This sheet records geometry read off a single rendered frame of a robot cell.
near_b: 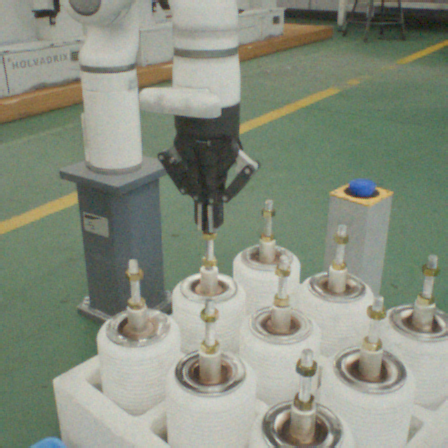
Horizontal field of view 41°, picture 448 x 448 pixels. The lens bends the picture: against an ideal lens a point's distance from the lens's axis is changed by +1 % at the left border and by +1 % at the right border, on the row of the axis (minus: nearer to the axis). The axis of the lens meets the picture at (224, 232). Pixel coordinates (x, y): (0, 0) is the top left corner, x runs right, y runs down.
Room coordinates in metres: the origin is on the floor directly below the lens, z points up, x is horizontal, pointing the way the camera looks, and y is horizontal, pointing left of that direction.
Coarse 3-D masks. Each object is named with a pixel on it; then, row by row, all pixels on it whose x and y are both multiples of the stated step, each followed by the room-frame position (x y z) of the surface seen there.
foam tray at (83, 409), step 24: (96, 360) 0.60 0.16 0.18; (72, 384) 0.56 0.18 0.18; (96, 384) 0.58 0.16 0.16; (72, 408) 0.54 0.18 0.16; (96, 408) 0.52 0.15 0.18; (120, 408) 0.52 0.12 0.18; (264, 408) 0.52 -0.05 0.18; (72, 432) 0.55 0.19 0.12; (96, 432) 0.51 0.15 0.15; (120, 432) 0.48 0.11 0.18; (144, 432) 0.48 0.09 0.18; (408, 432) 0.51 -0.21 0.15; (432, 432) 0.48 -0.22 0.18
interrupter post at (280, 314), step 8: (272, 304) 0.58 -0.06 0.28; (288, 304) 0.58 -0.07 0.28; (272, 312) 0.58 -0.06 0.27; (280, 312) 0.57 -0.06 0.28; (288, 312) 0.57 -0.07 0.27; (272, 320) 0.57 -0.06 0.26; (280, 320) 0.57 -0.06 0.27; (288, 320) 0.57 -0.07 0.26; (280, 328) 0.57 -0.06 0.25; (288, 328) 0.57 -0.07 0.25
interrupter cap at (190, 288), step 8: (184, 280) 0.68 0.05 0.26; (192, 280) 0.68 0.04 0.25; (200, 280) 0.68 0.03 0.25; (224, 280) 0.68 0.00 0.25; (232, 280) 0.68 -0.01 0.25; (184, 288) 0.66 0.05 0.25; (192, 288) 0.66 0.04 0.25; (200, 288) 0.66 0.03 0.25; (224, 288) 0.66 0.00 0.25; (232, 288) 0.66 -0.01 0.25; (184, 296) 0.64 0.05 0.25; (192, 296) 0.64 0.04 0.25; (200, 296) 0.64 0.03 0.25; (208, 296) 0.64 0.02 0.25; (216, 296) 0.64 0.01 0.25; (224, 296) 0.64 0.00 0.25; (232, 296) 0.64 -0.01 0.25
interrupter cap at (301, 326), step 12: (264, 312) 0.60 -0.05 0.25; (300, 312) 0.60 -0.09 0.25; (252, 324) 0.58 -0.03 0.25; (264, 324) 0.58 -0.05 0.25; (300, 324) 0.58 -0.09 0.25; (312, 324) 0.58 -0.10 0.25; (264, 336) 0.55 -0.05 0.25; (276, 336) 0.55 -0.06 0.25; (288, 336) 0.55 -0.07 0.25; (300, 336) 0.55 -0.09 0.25
